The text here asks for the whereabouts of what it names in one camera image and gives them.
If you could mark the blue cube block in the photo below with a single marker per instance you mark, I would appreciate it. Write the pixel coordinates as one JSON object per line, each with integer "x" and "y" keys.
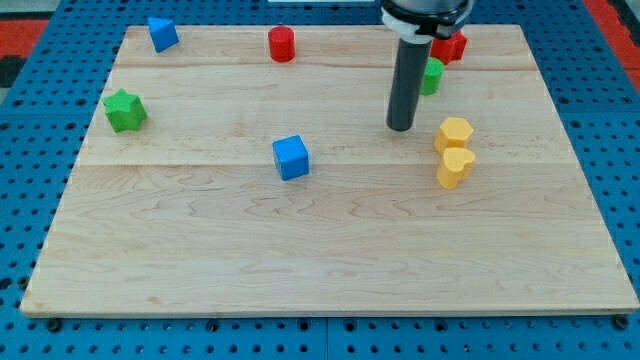
{"x": 291, "y": 157}

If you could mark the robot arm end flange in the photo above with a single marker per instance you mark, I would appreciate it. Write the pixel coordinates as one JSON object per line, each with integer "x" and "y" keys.
{"x": 421, "y": 21}

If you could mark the red star block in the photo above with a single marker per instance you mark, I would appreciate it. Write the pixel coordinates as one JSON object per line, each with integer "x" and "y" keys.
{"x": 451, "y": 49}

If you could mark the green star block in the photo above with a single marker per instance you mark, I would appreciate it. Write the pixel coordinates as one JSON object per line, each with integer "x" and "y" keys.
{"x": 124, "y": 111}

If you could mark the wooden board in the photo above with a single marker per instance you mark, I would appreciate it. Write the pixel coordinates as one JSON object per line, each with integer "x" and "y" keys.
{"x": 188, "y": 217}

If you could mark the yellow heart block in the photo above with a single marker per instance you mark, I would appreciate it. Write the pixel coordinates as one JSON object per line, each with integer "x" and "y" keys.
{"x": 455, "y": 166}

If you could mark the yellow hexagon block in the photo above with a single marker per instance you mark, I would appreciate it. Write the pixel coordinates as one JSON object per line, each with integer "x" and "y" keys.
{"x": 453, "y": 132}

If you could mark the red cylinder block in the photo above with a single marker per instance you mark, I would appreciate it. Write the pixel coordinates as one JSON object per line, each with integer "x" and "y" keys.
{"x": 282, "y": 43}

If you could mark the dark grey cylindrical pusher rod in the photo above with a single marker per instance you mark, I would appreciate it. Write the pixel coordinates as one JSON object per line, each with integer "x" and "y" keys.
{"x": 410, "y": 65}

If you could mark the green cylinder block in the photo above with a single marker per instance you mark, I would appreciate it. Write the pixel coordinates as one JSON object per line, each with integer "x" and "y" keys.
{"x": 432, "y": 76}

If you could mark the blue triangular prism block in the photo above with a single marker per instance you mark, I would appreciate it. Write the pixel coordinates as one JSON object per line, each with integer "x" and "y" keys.
{"x": 163, "y": 33}

